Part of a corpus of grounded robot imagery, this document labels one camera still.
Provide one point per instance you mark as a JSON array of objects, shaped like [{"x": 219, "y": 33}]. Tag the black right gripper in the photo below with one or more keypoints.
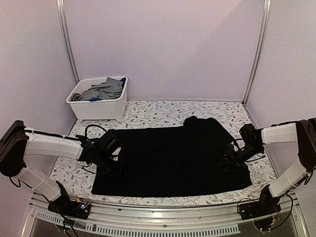
[{"x": 229, "y": 155}]

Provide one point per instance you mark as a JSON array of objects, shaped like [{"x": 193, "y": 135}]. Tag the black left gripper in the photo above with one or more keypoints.
[{"x": 118, "y": 171}]

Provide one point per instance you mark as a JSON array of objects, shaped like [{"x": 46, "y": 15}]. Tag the black t-shirt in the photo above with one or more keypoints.
[{"x": 172, "y": 162}]

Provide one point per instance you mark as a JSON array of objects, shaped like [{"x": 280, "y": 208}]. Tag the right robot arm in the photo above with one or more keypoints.
[{"x": 293, "y": 145}]

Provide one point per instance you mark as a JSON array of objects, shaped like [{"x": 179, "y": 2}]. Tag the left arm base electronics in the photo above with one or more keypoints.
[{"x": 79, "y": 208}]

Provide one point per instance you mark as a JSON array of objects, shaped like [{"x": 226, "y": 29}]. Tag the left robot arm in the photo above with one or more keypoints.
[{"x": 20, "y": 141}]

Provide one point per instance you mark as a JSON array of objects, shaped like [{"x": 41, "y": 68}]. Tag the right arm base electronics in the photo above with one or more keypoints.
[{"x": 267, "y": 212}]

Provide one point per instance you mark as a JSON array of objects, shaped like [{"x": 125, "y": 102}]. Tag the white plastic laundry bin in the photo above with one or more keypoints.
[{"x": 103, "y": 109}]

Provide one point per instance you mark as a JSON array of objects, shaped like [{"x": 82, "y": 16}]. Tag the grey garment in bin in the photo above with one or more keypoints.
[{"x": 110, "y": 89}]

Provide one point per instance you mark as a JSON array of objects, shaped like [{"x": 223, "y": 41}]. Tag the blue garment in bin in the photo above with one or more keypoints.
[{"x": 122, "y": 80}]

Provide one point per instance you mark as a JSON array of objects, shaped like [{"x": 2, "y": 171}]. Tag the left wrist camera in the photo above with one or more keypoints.
[{"x": 107, "y": 144}]

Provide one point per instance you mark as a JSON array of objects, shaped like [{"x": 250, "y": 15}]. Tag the aluminium front rail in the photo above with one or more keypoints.
[{"x": 124, "y": 220}]

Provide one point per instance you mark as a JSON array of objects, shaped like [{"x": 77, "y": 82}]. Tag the right aluminium frame post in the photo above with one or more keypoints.
[{"x": 258, "y": 51}]

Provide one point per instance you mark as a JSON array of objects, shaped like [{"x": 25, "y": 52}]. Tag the aluminium frame post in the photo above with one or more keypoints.
[
  {"x": 258, "y": 51},
  {"x": 66, "y": 39}
]

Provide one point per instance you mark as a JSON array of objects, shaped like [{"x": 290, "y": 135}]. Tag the left aluminium frame post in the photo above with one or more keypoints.
[{"x": 66, "y": 39}]

